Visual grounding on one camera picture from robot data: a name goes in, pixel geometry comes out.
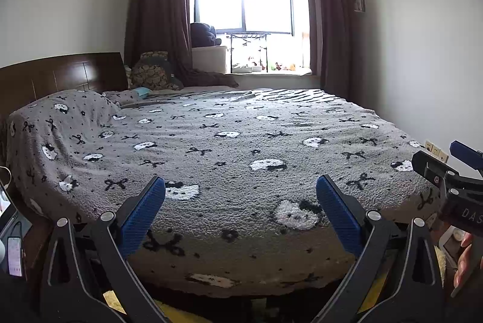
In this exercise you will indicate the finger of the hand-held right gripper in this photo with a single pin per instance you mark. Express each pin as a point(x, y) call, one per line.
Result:
point(430, 166)
point(468, 153)

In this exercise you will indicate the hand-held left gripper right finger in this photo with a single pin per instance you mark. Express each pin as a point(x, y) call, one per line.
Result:
point(339, 217)

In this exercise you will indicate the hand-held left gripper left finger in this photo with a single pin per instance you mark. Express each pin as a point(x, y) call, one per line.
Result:
point(143, 217)

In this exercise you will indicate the person's right hand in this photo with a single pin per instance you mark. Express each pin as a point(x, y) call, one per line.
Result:
point(463, 262)

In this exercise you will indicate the yellow fluffy blanket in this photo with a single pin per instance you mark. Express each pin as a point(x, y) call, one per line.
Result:
point(439, 258)

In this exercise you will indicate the grey printed bed blanket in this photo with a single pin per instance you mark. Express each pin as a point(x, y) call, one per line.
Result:
point(241, 156)

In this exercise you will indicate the small teal item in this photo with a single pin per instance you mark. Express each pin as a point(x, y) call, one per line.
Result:
point(142, 92)

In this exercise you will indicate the striped cloth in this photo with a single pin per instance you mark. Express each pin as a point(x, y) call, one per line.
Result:
point(294, 94)

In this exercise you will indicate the smartphone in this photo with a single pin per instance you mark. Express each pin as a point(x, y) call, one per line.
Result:
point(16, 255)

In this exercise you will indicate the tablet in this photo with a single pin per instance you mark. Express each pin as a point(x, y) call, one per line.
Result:
point(8, 211)

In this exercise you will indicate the dark patterned pillow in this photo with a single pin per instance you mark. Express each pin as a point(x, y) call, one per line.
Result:
point(151, 73)

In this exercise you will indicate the brown throw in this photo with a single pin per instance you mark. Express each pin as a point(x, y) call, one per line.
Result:
point(205, 77)

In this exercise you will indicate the row of small figurines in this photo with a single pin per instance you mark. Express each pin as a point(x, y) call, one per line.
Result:
point(279, 65)

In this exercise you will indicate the dark wooden headboard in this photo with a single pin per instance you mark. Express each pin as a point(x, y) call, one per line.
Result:
point(56, 75)

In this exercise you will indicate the white storage box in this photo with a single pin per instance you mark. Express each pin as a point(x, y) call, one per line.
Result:
point(209, 59)

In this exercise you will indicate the brown curtain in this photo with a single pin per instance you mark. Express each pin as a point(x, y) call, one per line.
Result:
point(162, 5)
point(332, 24)

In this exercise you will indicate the dark blue cloth bundle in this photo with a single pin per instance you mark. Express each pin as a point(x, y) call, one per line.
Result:
point(203, 34)

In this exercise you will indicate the metal drying rack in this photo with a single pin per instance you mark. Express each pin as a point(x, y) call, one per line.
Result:
point(247, 36)

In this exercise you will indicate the window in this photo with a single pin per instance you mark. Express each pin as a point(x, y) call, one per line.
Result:
point(264, 2)

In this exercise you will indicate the wall power outlet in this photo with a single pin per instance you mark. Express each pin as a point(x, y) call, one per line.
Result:
point(436, 151)

